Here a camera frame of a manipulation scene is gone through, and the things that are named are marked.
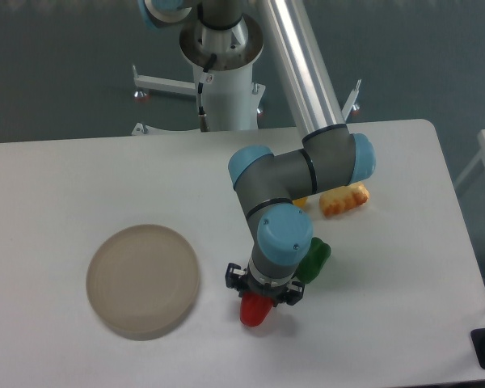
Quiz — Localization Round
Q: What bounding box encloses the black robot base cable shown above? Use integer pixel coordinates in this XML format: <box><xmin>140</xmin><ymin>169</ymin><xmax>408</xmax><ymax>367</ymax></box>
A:
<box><xmin>196</xmin><ymin>52</ymin><xmax>218</xmax><ymax>133</ymax></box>

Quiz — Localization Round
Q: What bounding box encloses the yellow toy pepper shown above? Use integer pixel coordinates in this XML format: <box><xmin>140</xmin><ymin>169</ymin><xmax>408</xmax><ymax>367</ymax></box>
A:
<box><xmin>293</xmin><ymin>197</ymin><xmax>308</xmax><ymax>209</ymax></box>

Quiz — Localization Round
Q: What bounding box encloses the orange toy pepper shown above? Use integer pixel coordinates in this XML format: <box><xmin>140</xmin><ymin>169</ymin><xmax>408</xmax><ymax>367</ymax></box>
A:
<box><xmin>318</xmin><ymin>182</ymin><xmax>370</xmax><ymax>217</ymax></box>

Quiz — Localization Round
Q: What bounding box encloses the beige round plate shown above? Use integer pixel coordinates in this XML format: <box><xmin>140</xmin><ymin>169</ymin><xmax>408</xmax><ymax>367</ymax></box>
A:
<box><xmin>86</xmin><ymin>225</ymin><xmax>200</xmax><ymax>341</ymax></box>

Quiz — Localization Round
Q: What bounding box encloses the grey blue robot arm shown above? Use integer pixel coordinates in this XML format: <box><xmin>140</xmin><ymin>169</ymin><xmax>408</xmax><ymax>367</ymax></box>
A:
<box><xmin>135</xmin><ymin>1</ymin><xmax>375</xmax><ymax>306</ymax></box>

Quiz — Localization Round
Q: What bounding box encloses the green toy pepper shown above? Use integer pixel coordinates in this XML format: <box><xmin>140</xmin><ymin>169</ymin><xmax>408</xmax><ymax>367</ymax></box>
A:
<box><xmin>295</xmin><ymin>237</ymin><xmax>331</xmax><ymax>284</ymax></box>

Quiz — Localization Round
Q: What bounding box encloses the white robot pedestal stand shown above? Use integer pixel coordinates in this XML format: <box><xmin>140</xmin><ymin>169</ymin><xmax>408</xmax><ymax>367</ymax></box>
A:
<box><xmin>133</xmin><ymin>15</ymin><xmax>360</xmax><ymax>133</ymax></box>

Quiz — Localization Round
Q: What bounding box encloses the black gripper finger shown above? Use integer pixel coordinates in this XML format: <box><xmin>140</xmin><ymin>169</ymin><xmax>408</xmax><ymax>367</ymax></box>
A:
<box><xmin>225</xmin><ymin>263</ymin><xmax>247</xmax><ymax>292</ymax></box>
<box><xmin>272</xmin><ymin>280</ymin><xmax>305</xmax><ymax>306</ymax></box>

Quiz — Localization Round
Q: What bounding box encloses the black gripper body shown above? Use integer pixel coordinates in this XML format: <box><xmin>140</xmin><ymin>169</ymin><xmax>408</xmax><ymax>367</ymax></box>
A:
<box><xmin>238</xmin><ymin>268</ymin><xmax>296</xmax><ymax>299</ymax></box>

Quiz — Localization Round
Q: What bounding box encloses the red toy pepper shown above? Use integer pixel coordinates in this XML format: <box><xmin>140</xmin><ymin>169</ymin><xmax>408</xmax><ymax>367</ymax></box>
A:
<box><xmin>240</xmin><ymin>292</ymin><xmax>274</xmax><ymax>327</ymax></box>

